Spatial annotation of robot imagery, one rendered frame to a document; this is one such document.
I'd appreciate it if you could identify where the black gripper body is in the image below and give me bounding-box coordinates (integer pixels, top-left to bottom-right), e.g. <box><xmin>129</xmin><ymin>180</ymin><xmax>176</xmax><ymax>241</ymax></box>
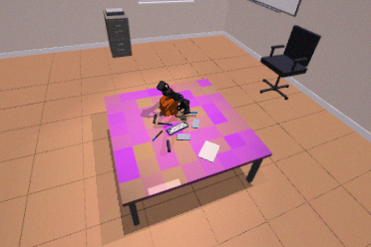
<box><xmin>181</xmin><ymin>105</ymin><xmax>190</xmax><ymax>115</ymax></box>

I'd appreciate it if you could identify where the white flat rectangular slab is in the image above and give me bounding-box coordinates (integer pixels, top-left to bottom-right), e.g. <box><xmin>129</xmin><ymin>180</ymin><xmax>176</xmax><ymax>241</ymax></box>
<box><xmin>198</xmin><ymin>140</ymin><xmax>220</xmax><ymax>162</ymax></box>

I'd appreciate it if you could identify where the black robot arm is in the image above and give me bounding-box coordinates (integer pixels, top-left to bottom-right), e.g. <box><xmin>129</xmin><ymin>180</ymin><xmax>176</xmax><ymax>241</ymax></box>
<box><xmin>157</xmin><ymin>81</ymin><xmax>190</xmax><ymax>111</ymax></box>

